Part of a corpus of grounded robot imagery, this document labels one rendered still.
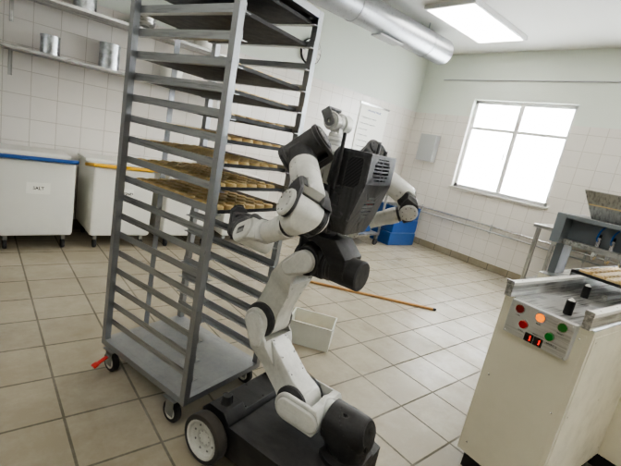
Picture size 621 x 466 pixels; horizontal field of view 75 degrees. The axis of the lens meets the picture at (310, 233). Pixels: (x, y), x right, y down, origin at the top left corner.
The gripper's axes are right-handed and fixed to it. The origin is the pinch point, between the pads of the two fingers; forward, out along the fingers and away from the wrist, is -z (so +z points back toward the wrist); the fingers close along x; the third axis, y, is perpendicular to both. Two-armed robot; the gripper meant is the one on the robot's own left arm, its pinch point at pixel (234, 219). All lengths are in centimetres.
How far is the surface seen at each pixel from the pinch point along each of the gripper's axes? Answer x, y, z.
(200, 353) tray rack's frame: -81, -6, -43
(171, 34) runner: 63, 24, -43
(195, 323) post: -45.4, 7.0, -7.7
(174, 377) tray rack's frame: -81, 9, -24
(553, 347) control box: -23, -109, 61
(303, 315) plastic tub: -85, -86, -89
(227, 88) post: 44.9, 7.2, -7.6
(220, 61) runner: 54, 9, -17
